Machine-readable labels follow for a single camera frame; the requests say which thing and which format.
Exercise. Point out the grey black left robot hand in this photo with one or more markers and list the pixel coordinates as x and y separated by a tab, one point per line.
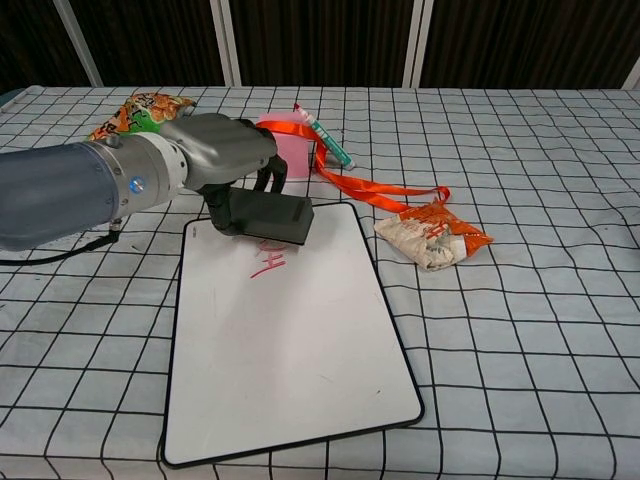
225	150

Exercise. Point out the dark grey board eraser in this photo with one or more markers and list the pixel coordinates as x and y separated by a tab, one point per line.
275	217

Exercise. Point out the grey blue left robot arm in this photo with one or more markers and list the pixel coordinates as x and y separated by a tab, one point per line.
60	190

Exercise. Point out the pink sticky note block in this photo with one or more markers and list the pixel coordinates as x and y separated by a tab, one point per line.
296	150

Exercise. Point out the green orange snack bag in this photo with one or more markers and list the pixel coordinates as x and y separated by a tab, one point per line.
150	107

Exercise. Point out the white green marker pen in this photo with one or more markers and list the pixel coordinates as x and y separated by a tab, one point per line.
327	140

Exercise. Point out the dark folding screen panel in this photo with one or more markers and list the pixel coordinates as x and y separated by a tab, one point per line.
320	40
150	40
25	40
525	40

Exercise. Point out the red orange ribbon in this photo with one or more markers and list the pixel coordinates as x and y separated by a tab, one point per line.
360	186

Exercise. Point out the white dry-erase board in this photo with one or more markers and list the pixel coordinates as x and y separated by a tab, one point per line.
280	350

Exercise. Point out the crumpled orange white snack bag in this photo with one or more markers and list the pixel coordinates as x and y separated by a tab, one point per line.
430	240

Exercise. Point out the checkered white tablecloth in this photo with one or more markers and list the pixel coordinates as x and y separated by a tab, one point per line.
500	325

